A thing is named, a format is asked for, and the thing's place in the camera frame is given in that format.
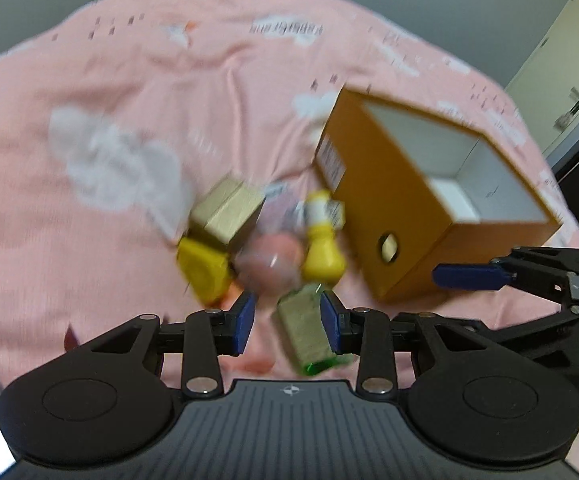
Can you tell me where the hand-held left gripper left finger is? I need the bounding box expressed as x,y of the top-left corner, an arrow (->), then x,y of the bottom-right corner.
76,291 -> 256,397

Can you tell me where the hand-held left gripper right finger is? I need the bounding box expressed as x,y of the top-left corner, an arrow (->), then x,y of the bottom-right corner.
319,290 -> 503,395

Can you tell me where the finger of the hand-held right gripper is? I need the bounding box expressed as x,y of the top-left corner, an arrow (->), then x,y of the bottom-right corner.
432,245 -> 579,313
492,302 -> 579,361

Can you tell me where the green bottle with tan label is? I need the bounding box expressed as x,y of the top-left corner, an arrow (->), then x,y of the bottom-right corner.
275,284 -> 355,376

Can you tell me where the orange cardboard box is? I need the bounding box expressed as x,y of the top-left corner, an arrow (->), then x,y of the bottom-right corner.
314,87 -> 564,303

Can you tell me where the pink round container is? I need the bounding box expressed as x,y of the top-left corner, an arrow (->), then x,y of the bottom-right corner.
234,232 -> 304,306

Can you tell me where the yellow duck-shaped bottle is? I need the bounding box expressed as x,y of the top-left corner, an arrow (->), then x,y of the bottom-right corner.
300,189 -> 349,285

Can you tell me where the small tan cardboard box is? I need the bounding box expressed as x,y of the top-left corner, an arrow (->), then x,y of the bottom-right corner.
189,176 -> 266,247

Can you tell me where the clear plastic packet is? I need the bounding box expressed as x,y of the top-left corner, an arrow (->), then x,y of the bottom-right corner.
259,182 -> 313,238

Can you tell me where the cream door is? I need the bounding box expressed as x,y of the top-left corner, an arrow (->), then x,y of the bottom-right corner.
503,0 -> 579,161

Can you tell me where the pink printed blanket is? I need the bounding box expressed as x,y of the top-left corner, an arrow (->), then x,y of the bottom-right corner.
0,0 -> 579,413

